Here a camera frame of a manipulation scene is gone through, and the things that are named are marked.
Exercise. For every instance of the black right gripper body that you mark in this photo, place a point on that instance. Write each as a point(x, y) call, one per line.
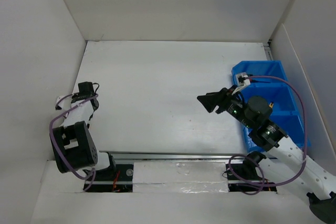
point(234, 107)

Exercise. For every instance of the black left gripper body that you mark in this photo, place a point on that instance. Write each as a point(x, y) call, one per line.
point(73, 97)

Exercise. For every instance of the red handled screwdriver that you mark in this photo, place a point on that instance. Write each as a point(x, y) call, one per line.
point(259, 80)

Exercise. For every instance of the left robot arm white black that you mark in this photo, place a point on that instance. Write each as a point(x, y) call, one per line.
point(73, 146)

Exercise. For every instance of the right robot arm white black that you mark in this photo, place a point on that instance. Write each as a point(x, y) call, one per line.
point(313, 181)

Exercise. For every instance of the blue plastic compartment bin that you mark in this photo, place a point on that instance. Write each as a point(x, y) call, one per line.
point(285, 112)

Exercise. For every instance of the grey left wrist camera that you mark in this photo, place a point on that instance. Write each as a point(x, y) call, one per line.
point(60, 102)

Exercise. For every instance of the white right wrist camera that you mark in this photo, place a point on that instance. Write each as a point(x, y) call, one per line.
point(242, 82)

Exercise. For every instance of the metal mounting rail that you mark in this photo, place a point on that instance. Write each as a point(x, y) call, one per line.
point(181, 155)

